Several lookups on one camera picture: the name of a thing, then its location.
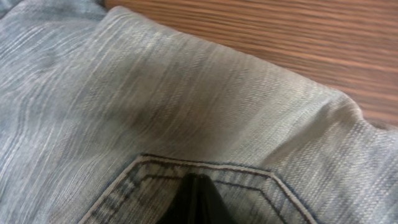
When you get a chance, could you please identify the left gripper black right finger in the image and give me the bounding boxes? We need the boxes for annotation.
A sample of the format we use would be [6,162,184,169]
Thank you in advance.
[197,175,237,224]

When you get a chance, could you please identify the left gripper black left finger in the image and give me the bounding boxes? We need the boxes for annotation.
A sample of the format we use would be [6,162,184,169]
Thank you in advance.
[157,174,198,224]

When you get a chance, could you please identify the light blue denim shorts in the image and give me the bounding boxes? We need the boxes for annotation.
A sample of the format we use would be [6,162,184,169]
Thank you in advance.
[1,1,397,223]

